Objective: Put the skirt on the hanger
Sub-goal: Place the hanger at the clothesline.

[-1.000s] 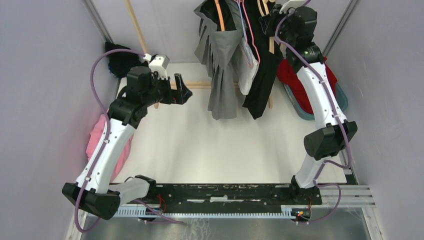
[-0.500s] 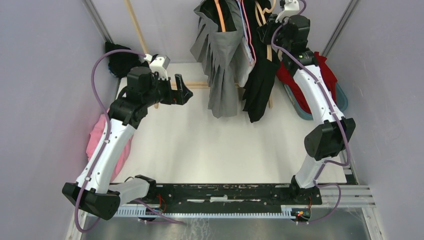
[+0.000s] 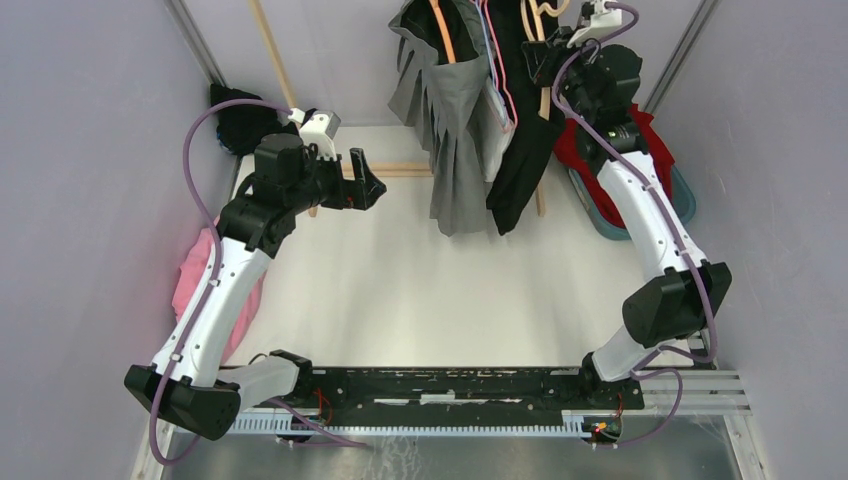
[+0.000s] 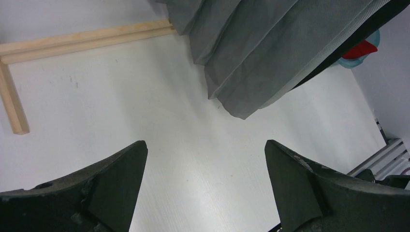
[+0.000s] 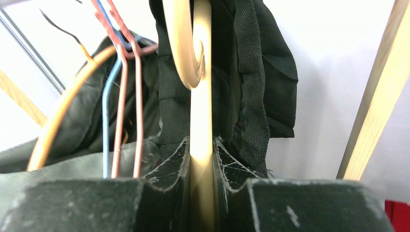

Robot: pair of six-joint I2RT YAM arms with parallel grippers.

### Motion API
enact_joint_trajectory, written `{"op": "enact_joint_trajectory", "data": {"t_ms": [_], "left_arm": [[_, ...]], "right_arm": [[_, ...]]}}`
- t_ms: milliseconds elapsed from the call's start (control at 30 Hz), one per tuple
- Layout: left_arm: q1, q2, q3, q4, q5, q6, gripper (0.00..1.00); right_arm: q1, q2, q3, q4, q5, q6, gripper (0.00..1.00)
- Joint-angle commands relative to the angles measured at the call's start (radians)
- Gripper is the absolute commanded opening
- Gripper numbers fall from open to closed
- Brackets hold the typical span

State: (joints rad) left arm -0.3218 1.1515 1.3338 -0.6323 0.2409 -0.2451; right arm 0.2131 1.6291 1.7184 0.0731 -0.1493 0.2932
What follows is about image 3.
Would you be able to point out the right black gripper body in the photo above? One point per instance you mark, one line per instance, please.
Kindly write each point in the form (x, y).
(556, 56)

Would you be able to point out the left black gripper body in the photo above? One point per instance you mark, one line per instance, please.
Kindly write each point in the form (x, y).
(334, 191)

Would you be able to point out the wooden clothes rack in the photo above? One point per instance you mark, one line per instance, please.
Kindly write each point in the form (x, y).
(407, 170)

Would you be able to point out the wooden hanger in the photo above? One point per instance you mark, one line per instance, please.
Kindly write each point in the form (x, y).
(532, 14)

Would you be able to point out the pink wire hanger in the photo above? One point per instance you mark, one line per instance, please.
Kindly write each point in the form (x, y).
(501, 71)

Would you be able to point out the black garment corner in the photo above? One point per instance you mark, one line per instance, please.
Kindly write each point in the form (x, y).
(529, 151)
(242, 127)

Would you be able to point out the grey garment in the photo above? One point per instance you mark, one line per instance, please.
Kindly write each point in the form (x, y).
(437, 100)

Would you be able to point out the orange plastic hanger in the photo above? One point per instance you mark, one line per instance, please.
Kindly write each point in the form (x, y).
(443, 30)

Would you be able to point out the white skirt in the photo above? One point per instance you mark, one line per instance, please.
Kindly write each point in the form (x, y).
(493, 131)

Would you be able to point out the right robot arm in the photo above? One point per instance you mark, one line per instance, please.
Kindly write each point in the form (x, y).
(594, 85)

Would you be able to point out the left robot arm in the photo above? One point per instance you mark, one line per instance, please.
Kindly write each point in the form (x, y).
(185, 384)

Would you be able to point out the red garment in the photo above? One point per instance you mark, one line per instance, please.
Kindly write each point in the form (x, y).
(566, 152)

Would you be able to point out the pink garment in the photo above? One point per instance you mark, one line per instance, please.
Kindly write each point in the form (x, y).
(217, 297)

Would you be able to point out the teal laundry basket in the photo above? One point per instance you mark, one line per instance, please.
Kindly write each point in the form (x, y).
(683, 201)

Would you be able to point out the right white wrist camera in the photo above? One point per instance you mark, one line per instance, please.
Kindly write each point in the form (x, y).
(598, 20)

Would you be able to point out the blue wire hanger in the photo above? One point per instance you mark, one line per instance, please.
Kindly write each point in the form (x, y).
(490, 66)

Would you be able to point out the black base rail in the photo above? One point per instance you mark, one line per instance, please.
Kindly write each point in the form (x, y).
(456, 397)

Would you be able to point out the white cable duct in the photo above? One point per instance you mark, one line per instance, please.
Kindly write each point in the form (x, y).
(265, 421)

